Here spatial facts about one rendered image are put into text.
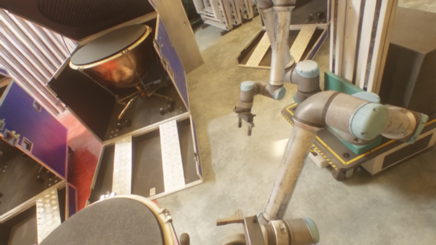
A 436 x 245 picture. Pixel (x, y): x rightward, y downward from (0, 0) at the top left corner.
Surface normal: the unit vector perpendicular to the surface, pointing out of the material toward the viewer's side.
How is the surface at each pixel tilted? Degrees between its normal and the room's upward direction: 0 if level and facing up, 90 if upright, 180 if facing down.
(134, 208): 0
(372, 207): 0
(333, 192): 0
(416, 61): 90
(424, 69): 90
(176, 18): 90
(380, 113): 86
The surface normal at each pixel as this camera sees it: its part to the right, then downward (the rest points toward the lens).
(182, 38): 0.52, 0.45
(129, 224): -0.29, -0.71
